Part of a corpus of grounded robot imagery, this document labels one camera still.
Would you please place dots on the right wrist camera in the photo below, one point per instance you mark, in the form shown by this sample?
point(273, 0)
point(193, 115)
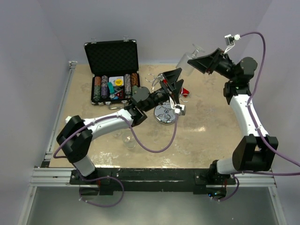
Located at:
point(230, 41)

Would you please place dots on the triangular all in marker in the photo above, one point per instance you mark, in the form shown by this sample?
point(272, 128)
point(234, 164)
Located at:
point(120, 94)

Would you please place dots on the aluminium frame rail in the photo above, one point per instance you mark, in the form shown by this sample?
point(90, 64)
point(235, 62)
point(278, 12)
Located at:
point(44, 175)

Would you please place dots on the yellow big blind button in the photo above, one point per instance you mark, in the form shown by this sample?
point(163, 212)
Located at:
point(118, 82)

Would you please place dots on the red glitter bottle stopper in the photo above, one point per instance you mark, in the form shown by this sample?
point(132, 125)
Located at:
point(184, 92)

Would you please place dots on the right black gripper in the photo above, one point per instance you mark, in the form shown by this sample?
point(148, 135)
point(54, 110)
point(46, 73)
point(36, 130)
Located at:
point(205, 64)

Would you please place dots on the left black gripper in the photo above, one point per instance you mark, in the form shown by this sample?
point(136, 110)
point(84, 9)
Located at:
point(171, 77)

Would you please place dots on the teal plastic piece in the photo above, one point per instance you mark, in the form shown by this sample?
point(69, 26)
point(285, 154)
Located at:
point(111, 88)

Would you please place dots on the chrome wine glass rack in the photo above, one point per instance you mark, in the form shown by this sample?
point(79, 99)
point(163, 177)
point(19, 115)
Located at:
point(163, 112)

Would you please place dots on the playing card deck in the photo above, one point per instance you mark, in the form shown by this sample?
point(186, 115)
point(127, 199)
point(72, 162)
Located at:
point(113, 78)

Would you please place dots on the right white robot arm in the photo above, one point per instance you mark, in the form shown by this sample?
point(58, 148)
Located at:
point(256, 150)

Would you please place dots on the black poker chip case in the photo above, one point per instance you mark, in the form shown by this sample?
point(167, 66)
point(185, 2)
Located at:
point(112, 58)

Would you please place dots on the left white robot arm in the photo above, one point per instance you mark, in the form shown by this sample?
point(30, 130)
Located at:
point(76, 136)

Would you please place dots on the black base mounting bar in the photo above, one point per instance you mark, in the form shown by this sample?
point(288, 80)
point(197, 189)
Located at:
point(106, 181)

